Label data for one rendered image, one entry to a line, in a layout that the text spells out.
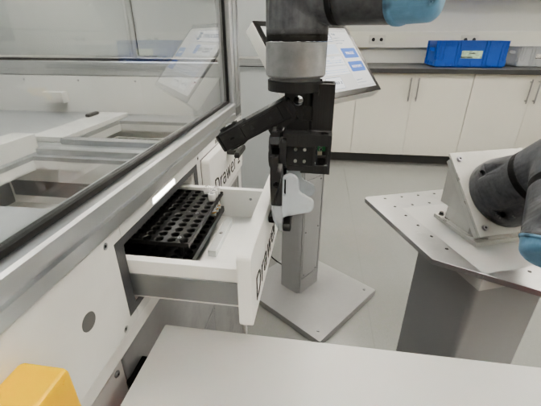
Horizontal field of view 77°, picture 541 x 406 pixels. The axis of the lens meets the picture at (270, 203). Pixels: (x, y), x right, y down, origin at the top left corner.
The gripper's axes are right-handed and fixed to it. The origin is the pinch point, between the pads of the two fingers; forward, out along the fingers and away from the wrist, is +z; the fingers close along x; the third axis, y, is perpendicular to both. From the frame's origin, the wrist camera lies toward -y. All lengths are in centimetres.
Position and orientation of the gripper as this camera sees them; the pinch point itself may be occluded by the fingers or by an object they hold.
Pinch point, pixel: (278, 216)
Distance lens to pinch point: 52.8
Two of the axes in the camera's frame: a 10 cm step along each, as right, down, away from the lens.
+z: 0.0, 9.0, 4.3
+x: 1.5, -4.3, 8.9
